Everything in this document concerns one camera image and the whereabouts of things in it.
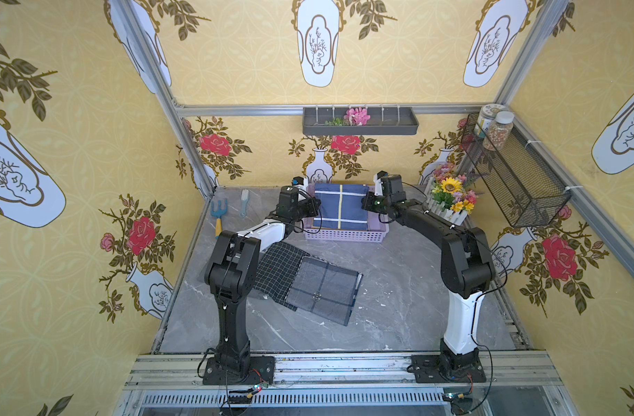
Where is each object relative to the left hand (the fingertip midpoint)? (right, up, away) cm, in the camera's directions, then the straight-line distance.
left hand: (311, 198), depth 99 cm
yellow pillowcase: (+1, -4, -11) cm, 12 cm away
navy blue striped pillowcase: (+11, -3, -1) cm, 12 cm away
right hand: (+23, +1, 0) cm, 23 cm away
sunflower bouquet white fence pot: (+51, +1, -4) cm, 51 cm away
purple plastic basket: (+25, -13, -2) cm, 28 cm away
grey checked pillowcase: (+5, -32, -9) cm, 34 cm away
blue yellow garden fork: (-41, -6, +14) cm, 43 cm away
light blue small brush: (-31, 0, +18) cm, 36 cm away
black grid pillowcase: (-12, -26, -7) cm, 29 cm away
